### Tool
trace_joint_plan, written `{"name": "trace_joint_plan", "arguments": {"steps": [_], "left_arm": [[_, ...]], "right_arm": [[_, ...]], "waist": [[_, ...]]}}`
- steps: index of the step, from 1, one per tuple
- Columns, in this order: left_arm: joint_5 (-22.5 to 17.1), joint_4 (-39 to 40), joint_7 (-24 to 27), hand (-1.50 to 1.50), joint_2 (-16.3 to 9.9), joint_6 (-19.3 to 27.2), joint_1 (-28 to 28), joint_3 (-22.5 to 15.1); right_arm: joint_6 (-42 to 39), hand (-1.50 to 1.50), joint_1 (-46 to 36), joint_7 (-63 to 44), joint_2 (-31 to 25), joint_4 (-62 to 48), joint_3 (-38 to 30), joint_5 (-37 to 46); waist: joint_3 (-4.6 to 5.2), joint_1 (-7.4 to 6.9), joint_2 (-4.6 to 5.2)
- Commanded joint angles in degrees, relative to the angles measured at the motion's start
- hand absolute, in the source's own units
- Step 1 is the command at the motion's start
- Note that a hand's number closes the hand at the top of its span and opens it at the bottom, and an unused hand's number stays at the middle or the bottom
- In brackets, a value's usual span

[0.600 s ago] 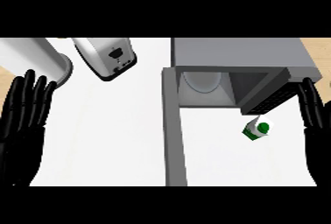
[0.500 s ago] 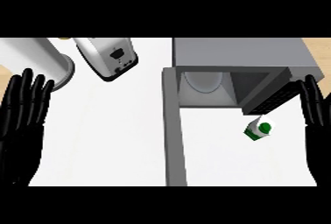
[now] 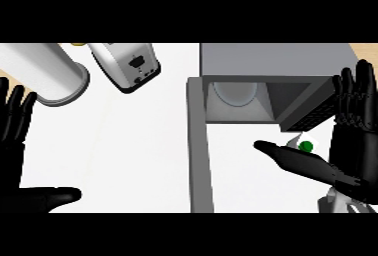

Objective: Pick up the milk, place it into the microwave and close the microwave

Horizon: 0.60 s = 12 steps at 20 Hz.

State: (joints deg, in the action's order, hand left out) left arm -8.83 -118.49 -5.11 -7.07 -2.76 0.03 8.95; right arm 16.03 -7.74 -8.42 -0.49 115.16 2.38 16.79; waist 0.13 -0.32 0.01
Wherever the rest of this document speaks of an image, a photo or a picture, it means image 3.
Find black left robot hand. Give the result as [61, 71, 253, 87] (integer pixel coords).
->
[0, 76, 82, 214]

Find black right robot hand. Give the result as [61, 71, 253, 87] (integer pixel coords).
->
[252, 59, 378, 206]

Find silver toaster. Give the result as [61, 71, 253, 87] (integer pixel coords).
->
[85, 43, 162, 95]

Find grey microwave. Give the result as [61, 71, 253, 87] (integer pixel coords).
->
[199, 43, 363, 133]

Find white milk carton green cap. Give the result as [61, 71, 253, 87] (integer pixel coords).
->
[283, 131, 318, 156]

